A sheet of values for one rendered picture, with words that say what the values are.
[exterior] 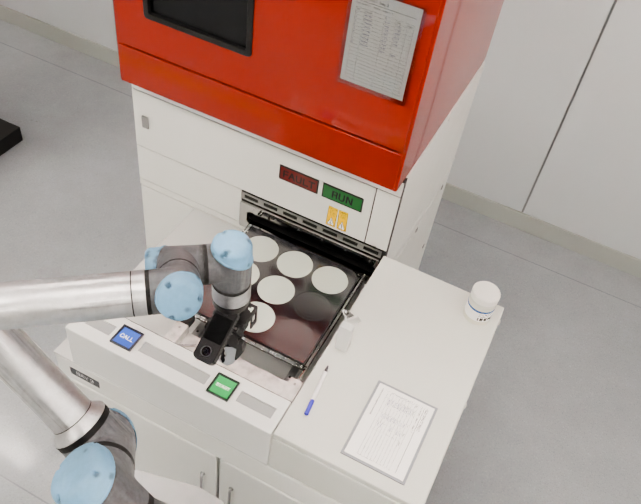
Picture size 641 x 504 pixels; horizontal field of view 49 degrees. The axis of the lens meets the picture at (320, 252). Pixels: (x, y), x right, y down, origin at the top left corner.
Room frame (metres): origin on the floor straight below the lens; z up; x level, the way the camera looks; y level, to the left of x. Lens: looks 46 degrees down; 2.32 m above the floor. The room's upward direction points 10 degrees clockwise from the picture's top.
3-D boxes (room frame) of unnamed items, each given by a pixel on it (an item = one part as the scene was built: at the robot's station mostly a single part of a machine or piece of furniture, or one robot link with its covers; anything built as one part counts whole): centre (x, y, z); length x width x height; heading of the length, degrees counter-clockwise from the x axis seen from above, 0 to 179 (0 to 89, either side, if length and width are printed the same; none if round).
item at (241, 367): (0.96, 0.17, 0.87); 0.36 x 0.08 x 0.03; 70
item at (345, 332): (1.03, -0.10, 1.03); 0.06 x 0.04 x 0.13; 160
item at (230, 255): (0.87, 0.16, 1.36); 0.09 x 0.08 x 0.11; 108
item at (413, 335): (0.99, -0.23, 0.89); 0.62 x 0.35 x 0.14; 160
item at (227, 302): (0.87, 0.16, 1.28); 0.08 x 0.08 x 0.05
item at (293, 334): (1.22, 0.10, 0.90); 0.34 x 0.34 x 0.01; 70
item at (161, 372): (0.90, 0.28, 0.89); 0.55 x 0.09 x 0.14; 70
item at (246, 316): (0.88, 0.15, 1.20); 0.09 x 0.08 x 0.12; 161
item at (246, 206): (1.42, 0.04, 0.89); 0.44 x 0.02 x 0.10; 70
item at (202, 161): (1.49, 0.20, 1.02); 0.82 x 0.03 x 0.40; 70
